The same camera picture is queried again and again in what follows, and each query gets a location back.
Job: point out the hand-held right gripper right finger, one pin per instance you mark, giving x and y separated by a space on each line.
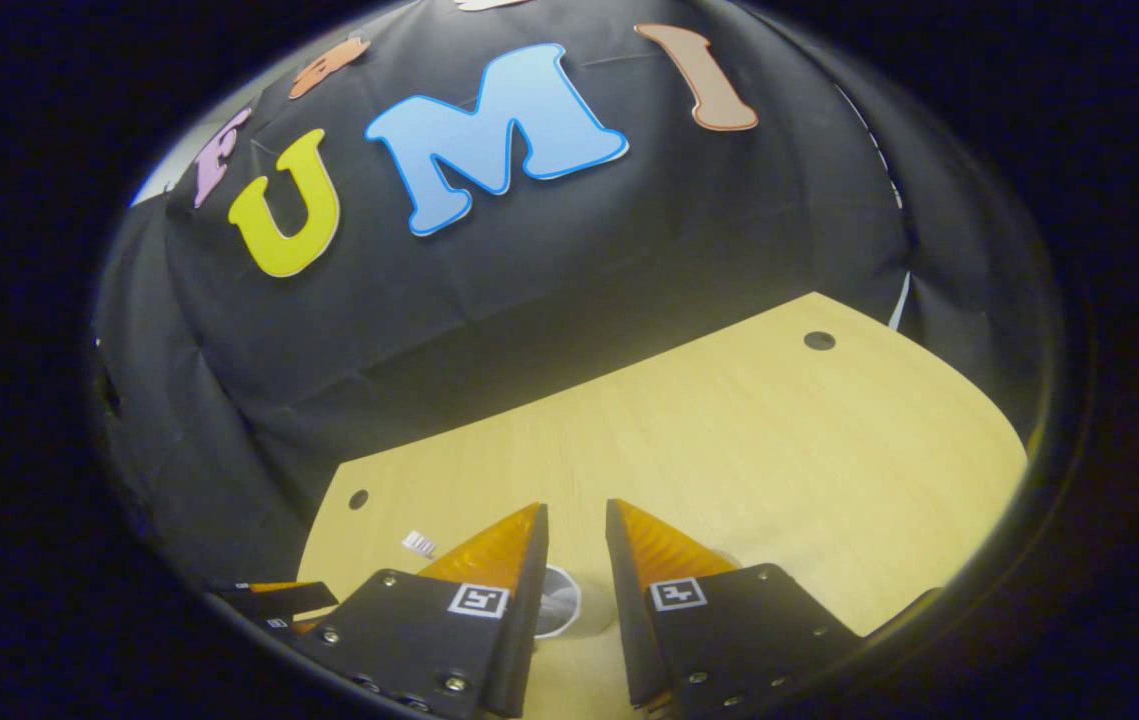
629 610

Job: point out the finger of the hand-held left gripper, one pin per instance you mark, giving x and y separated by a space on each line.
279 598
281 624

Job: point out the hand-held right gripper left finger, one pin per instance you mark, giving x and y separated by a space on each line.
527 610

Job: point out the black backdrop cloth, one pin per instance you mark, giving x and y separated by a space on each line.
629 250

